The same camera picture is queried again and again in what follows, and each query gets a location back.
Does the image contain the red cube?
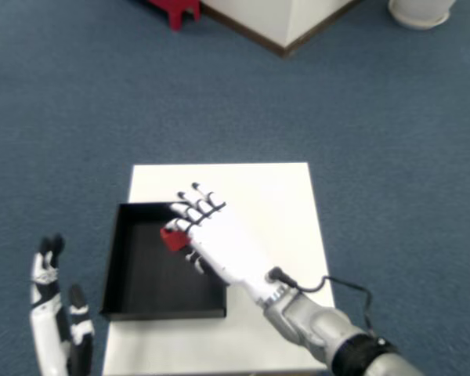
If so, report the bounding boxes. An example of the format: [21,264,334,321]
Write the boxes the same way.
[159,226,193,253]

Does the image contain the black open box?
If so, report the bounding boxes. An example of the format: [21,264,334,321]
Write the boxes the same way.
[98,201,228,322]

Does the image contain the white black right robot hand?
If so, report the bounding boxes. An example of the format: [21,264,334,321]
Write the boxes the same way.
[164,182,295,307]

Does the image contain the white plant pot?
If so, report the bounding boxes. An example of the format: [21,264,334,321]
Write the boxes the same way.
[391,0,458,20]

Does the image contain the white square table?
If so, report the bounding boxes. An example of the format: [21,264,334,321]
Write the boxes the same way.
[101,162,337,376]

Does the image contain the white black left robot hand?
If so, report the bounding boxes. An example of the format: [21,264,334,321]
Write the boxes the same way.
[29,233,96,376]

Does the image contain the red plastic stool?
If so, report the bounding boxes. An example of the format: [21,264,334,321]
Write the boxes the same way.
[145,0,202,33]

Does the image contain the white pot saucer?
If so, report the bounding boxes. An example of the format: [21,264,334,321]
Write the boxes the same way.
[389,0,452,31]

